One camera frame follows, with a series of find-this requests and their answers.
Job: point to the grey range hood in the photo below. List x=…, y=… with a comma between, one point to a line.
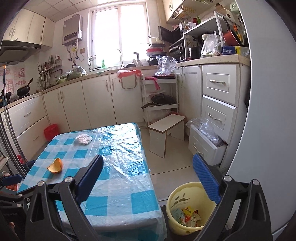
x=16, y=49

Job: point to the clear plastic bags in drawer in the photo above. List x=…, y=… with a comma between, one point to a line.
x=205, y=129

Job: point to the white refrigerator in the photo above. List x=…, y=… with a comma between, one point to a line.
x=266, y=115

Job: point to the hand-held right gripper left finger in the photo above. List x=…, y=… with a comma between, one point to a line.
x=90, y=178

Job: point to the red plastic bag strip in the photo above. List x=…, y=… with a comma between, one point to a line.
x=156, y=84

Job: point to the utensil rack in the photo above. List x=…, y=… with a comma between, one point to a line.
x=46, y=74

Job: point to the bag of green vegetables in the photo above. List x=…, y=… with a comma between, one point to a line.
x=74, y=74

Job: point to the clear plastic bag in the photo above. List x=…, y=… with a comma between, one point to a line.
x=165, y=66

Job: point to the chrome sink faucet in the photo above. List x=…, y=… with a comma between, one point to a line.
x=120, y=58

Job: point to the blue checkered plastic tablecloth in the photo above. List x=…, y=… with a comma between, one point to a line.
x=124, y=162

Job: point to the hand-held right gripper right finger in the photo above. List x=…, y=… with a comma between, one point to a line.
x=204, y=176

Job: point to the green dish soap bottle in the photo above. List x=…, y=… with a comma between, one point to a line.
x=103, y=63

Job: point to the stack of cookware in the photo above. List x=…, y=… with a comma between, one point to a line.
x=156, y=49

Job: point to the black wok with lid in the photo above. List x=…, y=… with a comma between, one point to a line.
x=161, y=99

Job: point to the plastic bag of food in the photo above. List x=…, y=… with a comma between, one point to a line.
x=210, y=46

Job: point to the white hanging door bin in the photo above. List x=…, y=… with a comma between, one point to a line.
x=128, y=81

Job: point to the white wall cabinets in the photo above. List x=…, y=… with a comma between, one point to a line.
x=30, y=27

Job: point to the white base cabinets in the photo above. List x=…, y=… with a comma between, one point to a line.
x=97, y=99

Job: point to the black microwave oven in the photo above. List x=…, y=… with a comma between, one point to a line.
x=165, y=34

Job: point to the white counter shelf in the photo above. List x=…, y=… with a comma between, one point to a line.
x=203, y=23

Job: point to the red lined waste basket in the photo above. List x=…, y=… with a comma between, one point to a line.
x=51, y=133

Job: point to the grey metal poles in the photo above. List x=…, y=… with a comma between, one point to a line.
x=13, y=143

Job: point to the red hanging pan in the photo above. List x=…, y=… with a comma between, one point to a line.
x=231, y=38

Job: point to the blue wipes box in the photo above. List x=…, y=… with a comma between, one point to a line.
x=227, y=50

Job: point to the yellow plastic bucket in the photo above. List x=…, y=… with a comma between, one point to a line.
x=175, y=227

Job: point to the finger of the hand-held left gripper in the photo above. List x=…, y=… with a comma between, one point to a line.
x=12, y=179
x=26, y=190

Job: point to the grey gas water heater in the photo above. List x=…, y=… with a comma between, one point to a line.
x=72, y=30

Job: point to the black pot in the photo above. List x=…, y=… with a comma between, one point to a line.
x=194, y=53

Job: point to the black frying pan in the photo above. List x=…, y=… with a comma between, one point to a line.
x=23, y=90

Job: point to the white drawer cabinet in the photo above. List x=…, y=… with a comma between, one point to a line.
x=219, y=109

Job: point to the white wooden stool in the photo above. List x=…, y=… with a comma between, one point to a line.
x=166, y=122

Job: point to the crumpled white tissue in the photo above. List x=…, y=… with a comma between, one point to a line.
x=82, y=139

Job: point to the kitchen window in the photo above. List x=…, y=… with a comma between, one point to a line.
x=129, y=30

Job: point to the white storage rack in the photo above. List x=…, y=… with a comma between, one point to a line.
x=161, y=81

